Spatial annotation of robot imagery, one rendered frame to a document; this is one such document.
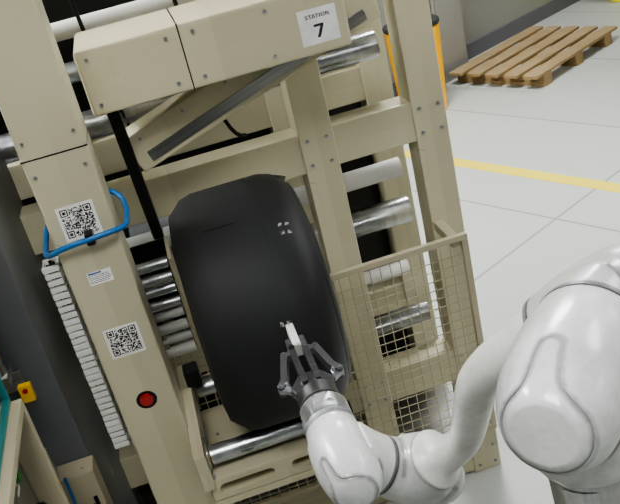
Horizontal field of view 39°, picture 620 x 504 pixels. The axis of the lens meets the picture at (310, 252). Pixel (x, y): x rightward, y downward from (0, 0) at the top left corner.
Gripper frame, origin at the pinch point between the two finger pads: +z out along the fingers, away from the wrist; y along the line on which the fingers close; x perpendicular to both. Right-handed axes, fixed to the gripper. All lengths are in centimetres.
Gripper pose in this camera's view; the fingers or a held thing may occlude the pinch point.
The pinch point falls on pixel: (294, 339)
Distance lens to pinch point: 170.1
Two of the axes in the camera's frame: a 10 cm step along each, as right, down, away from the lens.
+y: -9.5, 2.9, -1.2
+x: 1.8, 8.1, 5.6
